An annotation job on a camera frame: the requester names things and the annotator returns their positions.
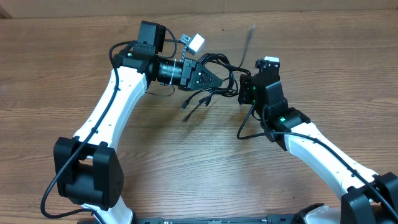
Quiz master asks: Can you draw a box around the thick black USB cable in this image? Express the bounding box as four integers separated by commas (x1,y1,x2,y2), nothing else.
180,52,251,110

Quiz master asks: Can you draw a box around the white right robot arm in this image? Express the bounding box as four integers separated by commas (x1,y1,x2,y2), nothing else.
238,57,397,223

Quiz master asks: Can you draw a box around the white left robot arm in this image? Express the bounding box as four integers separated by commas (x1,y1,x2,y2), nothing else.
50,21,222,223

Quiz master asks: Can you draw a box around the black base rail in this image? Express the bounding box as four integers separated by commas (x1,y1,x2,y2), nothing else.
132,214,297,224

